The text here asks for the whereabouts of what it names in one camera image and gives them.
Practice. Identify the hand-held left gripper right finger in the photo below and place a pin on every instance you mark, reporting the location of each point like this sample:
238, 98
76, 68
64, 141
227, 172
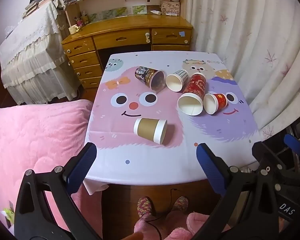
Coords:
211, 170

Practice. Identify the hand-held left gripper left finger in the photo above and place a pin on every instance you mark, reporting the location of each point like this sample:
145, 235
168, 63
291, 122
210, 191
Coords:
81, 170

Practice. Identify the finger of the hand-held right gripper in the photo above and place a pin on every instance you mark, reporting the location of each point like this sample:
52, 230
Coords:
263, 155
294, 144

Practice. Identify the brown paper cup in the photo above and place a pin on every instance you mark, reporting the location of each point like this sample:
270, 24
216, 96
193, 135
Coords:
150, 130

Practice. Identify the small red paper cup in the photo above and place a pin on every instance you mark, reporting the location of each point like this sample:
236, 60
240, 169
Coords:
215, 103

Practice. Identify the large red paper cup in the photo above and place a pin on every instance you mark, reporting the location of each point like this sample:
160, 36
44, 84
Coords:
196, 86

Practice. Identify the checkered paper cup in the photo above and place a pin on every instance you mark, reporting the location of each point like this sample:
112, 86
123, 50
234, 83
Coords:
176, 81

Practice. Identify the dark patterned paper cup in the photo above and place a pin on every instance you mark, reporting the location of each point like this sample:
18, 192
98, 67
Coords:
147, 76

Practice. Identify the person's left hand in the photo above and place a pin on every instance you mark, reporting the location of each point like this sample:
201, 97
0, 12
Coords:
133, 236

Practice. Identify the right knitted slipper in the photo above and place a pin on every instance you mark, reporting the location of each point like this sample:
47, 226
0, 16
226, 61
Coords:
180, 203

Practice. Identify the knitted slipper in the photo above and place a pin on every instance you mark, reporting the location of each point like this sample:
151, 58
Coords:
144, 206
180, 203

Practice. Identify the pink fluffy blanket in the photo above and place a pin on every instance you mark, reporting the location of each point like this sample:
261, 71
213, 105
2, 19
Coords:
35, 142

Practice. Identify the cartoon printed tablecloth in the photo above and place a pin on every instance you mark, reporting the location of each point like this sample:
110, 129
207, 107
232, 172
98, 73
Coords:
140, 165

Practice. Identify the left knitted slipper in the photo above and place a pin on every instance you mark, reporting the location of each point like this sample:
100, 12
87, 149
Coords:
144, 206

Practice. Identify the yellow green small item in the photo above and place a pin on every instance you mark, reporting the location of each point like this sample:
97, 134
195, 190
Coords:
8, 213

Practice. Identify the person's left leg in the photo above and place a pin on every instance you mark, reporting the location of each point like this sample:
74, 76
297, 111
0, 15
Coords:
146, 227

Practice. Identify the white floral curtain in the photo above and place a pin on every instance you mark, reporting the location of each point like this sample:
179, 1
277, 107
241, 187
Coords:
252, 42

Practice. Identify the white lace cloth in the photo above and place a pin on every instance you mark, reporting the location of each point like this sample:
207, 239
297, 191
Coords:
32, 47

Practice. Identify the blue sticker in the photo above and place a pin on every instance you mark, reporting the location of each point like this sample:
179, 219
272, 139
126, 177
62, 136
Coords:
182, 33

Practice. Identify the small craft bottle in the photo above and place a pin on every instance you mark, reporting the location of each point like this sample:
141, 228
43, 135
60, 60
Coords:
79, 21

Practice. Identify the wooden desk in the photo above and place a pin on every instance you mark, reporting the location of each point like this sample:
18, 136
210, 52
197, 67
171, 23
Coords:
130, 23

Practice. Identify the white tube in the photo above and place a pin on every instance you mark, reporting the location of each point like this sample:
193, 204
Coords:
155, 12

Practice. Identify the wooden puzzle box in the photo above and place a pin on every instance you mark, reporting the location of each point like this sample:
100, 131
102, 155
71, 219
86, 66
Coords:
170, 7

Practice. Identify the green picture card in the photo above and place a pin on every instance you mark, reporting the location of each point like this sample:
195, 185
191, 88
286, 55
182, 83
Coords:
140, 9

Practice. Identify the stack of books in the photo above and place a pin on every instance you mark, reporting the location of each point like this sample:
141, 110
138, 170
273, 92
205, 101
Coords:
38, 3

